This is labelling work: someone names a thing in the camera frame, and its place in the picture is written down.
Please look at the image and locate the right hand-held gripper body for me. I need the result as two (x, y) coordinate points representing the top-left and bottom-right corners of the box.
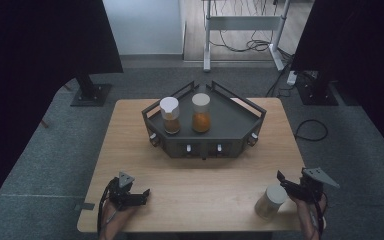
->
(296, 167), (341, 204)

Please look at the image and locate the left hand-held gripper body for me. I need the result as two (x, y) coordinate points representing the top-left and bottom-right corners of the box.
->
(108, 171), (138, 212)

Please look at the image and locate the pale spice jar round lid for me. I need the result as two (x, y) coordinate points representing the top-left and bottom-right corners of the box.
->
(254, 184), (289, 221)

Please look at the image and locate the black corner rack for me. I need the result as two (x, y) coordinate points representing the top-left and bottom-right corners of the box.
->
(141, 79), (268, 160)

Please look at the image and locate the spice jar with spouted lid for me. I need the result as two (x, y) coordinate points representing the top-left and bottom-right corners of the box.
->
(159, 96), (182, 135)

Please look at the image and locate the orange spice jar round lid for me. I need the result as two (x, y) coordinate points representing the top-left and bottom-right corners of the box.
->
(191, 92), (212, 134)

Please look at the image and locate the person's right hand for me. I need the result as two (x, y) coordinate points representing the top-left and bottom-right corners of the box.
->
(289, 194), (328, 232)

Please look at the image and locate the person's left hand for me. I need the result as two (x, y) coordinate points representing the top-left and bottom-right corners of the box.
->
(99, 201), (138, 236)

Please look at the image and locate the grey floor tape piece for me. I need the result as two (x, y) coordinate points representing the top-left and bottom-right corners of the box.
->
(74, 202), (96, 212)

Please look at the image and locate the black stand base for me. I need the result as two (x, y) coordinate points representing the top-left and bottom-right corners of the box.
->
(295, 70), (340, 107)
(70, 73), (114, 108)

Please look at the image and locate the white power strip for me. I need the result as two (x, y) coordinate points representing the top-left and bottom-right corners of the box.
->
(286, 70), (299, 86)

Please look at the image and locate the black curtain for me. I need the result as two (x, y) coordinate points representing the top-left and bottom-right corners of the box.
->
(0, 0), (125, 219)
(290, 0), (384, 165)

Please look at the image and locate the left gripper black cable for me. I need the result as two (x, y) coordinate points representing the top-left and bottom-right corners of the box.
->
(96, 177), (118, 235)

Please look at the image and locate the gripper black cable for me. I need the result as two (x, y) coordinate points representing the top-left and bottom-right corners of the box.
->
(96, 177), (118, 235)
(309, 193), (327, 240)

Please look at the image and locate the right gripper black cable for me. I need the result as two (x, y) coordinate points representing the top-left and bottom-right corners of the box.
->
(309, 193), (327, 240)

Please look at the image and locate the looped black floor cable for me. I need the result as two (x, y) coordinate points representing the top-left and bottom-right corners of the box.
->
(294, 118), (330, 142)

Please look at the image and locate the tangle of black cables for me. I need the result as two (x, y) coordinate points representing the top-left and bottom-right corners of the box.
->
(209, 0), (295, 64)

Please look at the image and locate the white desk frame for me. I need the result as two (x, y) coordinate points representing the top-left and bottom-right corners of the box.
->
(202, 0), (293, 73)

